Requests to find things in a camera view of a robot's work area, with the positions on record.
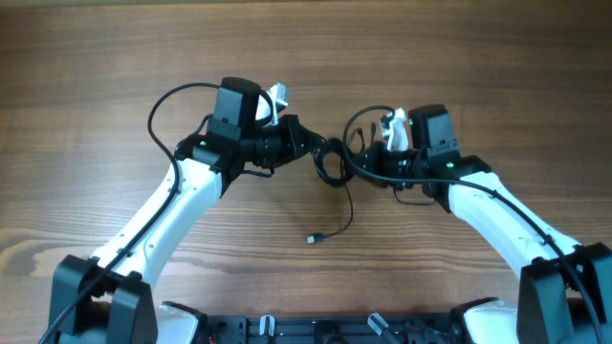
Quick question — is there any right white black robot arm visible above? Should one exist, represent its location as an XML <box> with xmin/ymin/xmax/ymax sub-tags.
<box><xmin>341</xmin><ymin>104</ymin><xmax>611</xmax><ymax>343</ymax></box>

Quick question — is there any black usb cable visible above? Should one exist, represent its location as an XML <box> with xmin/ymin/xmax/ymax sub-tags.
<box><xmin>306</xmin><ymin>121</ymin><xmax>379</xmax><ymax>245</ymax></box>

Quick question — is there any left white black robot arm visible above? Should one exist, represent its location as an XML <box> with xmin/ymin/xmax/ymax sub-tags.
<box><xmin>40</xmin><ymin>77</ymin><xmax>324</xmax><ymax>343</ymax></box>

